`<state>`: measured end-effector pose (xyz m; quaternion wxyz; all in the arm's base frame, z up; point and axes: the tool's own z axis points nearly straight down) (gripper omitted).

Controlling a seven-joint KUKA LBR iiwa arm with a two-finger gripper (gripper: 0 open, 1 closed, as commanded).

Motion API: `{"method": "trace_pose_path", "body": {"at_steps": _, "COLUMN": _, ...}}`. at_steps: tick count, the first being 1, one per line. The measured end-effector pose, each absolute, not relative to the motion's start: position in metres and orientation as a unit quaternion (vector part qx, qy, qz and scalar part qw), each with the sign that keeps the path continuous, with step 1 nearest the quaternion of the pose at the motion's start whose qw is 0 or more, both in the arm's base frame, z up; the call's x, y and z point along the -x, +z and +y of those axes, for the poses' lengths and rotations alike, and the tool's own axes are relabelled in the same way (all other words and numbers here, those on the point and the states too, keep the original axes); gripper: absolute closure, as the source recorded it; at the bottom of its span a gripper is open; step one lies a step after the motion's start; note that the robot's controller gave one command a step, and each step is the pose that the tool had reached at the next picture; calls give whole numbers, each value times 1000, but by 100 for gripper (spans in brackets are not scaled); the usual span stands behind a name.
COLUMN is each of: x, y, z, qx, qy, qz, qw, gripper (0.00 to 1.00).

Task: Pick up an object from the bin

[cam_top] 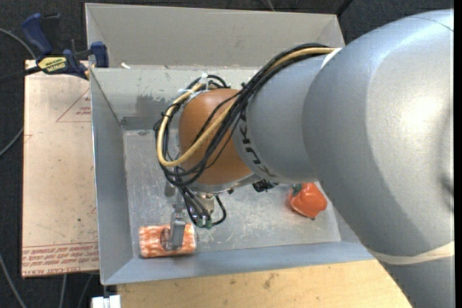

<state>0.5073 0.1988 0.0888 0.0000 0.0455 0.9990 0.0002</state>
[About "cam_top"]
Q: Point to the brown cardboard board red print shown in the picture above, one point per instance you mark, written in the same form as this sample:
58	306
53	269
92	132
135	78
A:
57	169

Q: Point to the orange toy bell pepper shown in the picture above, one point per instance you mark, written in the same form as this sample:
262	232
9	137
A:
307	201

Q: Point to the orange and white sponge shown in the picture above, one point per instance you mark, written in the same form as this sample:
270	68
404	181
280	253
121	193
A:
149	241

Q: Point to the black cylinder on white bracket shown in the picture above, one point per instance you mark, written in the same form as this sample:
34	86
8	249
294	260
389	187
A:
264	185

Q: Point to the grey metal bin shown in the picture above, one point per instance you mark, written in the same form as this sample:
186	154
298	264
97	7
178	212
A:
144	162

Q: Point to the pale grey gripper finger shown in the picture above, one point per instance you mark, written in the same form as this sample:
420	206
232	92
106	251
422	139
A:
165	238
178	232

